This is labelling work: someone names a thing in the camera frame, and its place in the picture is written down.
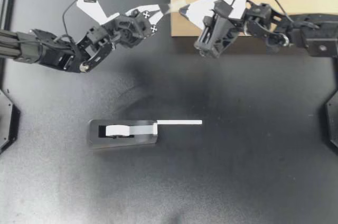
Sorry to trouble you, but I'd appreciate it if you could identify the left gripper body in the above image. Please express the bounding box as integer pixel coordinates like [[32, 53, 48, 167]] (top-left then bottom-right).
[[101, 8, 159, 48]]

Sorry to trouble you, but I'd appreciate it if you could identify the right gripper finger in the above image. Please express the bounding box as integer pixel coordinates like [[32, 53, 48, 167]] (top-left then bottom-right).
[[179, 8, 215, 29], [179, 0, 220, 13]]

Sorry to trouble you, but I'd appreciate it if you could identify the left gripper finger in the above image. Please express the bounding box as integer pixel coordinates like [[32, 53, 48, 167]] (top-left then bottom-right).
[[124, 3, 172, 25]]

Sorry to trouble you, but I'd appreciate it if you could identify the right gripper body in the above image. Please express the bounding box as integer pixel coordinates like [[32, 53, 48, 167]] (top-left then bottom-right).
[[193, 13, 243, 59]]

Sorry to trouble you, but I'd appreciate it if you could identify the clear cut piece of tape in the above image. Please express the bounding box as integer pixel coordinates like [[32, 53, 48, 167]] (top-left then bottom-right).
[[167, 0, 187, 14]]

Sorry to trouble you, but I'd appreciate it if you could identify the black tape dispenser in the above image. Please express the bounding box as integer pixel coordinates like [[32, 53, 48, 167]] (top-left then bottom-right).
[[87, 118, 159, 151]]

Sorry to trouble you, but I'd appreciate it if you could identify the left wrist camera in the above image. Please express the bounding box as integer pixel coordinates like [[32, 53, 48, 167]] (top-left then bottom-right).
[[75, 0, 123, 26]]

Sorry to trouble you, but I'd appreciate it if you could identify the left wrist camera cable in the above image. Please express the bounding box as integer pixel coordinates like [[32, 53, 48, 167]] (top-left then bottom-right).
[[62, 0, 79, 42]]

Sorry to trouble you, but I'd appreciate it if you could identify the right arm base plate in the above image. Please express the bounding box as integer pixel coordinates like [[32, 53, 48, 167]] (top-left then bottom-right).
[[323, 97, 338, 155]]

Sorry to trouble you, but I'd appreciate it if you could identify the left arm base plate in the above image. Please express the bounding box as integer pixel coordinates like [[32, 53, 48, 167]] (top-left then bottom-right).
[[0, 88, 21, 155]]

